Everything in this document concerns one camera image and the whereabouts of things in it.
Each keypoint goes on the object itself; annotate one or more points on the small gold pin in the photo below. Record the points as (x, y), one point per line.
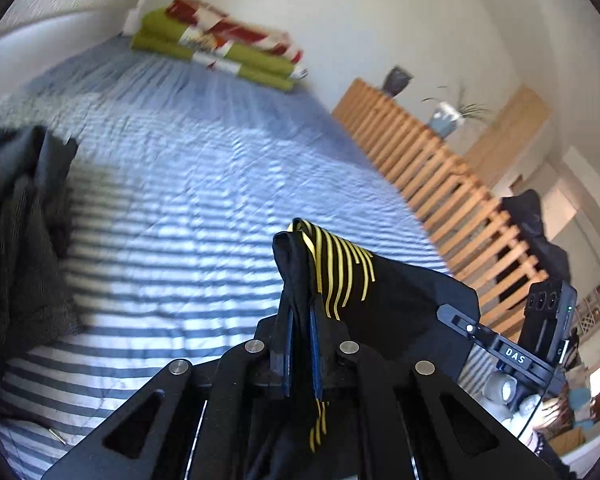
(57, 435)

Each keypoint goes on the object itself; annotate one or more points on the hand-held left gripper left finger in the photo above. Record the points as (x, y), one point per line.
(288, 360)

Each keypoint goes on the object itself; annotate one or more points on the wooden slatted bed rail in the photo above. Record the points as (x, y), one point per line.
(430, 170)

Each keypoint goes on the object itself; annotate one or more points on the black garment with yellow stripes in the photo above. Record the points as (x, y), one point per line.
(405, 290)

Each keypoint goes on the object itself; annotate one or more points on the red white printed cloth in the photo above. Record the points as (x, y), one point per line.
(240, 30)

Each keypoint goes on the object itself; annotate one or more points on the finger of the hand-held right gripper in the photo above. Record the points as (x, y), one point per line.
(462, 322)

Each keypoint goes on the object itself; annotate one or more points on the wooden cabinet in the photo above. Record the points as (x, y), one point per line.
(515, 130)

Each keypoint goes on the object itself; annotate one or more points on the potted plant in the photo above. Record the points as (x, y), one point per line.
(445, 120)

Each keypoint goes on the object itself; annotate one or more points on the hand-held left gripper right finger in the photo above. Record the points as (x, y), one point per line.
(316, 360)

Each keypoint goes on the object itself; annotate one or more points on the blue white striped quilt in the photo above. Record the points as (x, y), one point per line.
(204, 170)

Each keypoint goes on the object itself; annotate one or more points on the black cloth on rail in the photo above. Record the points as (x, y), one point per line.
(535, 230)

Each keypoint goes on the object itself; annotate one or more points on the black crumpled garment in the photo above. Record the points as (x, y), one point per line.
(19, 240)

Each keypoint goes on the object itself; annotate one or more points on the green pillow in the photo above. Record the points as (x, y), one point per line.
(260, 67)
(159, 22)

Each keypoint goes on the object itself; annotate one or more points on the dark vase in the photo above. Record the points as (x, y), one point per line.
(397, 81)

